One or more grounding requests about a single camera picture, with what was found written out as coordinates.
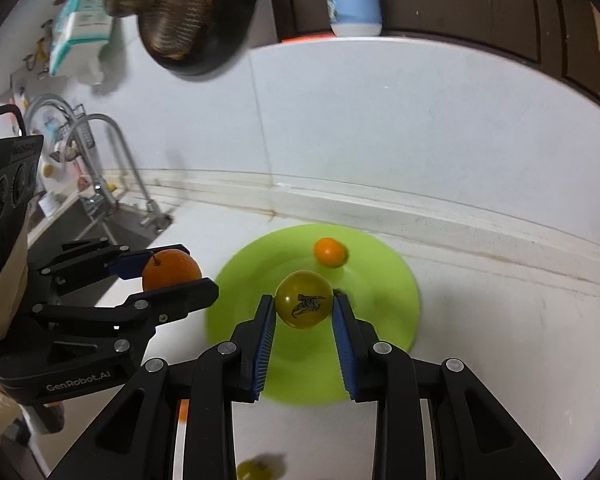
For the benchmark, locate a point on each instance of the thin gooseneck faucet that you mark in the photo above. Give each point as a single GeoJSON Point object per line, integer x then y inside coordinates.
{"type": "Point", "coordinates": [130, 160]}

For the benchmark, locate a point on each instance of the dark wooden window frame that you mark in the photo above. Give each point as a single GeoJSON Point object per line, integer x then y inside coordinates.
{"type": "Point", "coordinates": [480, 10]}

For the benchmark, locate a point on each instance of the brass perforated strainer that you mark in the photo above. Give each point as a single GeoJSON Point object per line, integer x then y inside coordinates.
{"type": "Point", "coordinates": [180, 15]}

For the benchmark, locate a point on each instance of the white cup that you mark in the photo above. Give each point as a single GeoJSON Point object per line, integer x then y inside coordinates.
{"type": "Point", "coordinates": [47, 205]}

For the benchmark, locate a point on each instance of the person's left forearm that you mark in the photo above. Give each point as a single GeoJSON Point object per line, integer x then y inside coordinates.
{"type": "Point", "coordinates": [5, 280]}

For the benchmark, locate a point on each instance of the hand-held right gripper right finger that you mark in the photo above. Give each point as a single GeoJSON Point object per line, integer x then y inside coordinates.
{"type": "Point", "coordinates": [341, 345]}

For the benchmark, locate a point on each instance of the chrome pull-down faucet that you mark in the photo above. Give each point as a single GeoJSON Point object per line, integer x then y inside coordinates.
{"type": "Point", "coordinates": [87, 160]}

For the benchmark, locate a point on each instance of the orange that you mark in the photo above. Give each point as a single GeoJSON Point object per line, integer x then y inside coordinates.
{"type": "Point", "coordinates": [330, 251]}
{"type": "Point", "coordinates": [172, 267]}

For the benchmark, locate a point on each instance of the paper towel pack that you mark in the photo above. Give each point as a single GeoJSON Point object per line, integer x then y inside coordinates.
{"type": "Point", "coordinates": [80, 20]}

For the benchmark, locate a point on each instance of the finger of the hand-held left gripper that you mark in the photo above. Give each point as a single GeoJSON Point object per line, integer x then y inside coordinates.
{"type": "Point", "coordinates": [130, 264]}
{"type": "Point", "coordinates": [180, 296]}

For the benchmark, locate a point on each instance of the black frying pan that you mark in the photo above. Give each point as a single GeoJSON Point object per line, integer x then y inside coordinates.
{"type": "Point", "coordinates": [230, 10]}

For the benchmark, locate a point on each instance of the green plum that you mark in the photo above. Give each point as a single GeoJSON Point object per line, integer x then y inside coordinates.
{"type": "Point", "coordinates": [302, 305]}
{"type": "Point", "coordinates": [252, 470]}

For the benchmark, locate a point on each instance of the steel sink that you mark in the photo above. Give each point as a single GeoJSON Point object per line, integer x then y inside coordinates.
{"type": "Point", "coordinates": [80, 232]}

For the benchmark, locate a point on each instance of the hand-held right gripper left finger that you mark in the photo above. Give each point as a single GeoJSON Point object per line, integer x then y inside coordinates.
{"type": "Point", "coordinates": [266, 340]}

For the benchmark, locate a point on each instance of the green plate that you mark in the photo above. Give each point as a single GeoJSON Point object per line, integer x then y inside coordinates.
{"type": "Point", "coordinates": [380, 300]}

